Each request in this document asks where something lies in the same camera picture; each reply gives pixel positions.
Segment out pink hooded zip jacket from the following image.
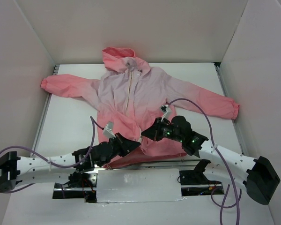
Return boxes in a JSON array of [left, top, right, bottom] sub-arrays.
[[41, 47, 233, 167]]

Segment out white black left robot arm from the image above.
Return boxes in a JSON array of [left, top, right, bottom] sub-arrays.
[[0, 133, 140, 193]]

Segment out white foam cover board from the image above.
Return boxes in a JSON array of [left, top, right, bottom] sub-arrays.
[[96, 169, 183, 203]]

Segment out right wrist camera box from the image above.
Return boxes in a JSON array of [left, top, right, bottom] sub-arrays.
[[160, 105, 172, 121]]

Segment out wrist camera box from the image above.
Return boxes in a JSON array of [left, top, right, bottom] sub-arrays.
[[160, 105, 172, 121], [103, 121, 115, 139]]

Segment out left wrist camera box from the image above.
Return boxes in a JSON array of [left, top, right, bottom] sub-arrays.
[[103, 121, 115, 139]]

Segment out aluminium table edge rail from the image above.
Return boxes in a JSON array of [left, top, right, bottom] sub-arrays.
[[93, 159, 200, 172]]

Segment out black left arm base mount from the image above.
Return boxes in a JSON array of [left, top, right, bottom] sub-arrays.
[[66, 172, 97, 188]]

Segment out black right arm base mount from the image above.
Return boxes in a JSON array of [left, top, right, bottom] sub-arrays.
[[177, 159, 211, 185]]

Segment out right side aluminium rail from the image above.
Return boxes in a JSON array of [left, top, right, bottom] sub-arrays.
[[213, 62, 248, 156]]

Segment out left side aluminium rail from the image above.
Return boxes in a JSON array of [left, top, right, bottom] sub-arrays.
[[30, 65, 59, 158]]

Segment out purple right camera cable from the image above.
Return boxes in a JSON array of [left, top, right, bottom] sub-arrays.
[[166, 98, 243, 225]]

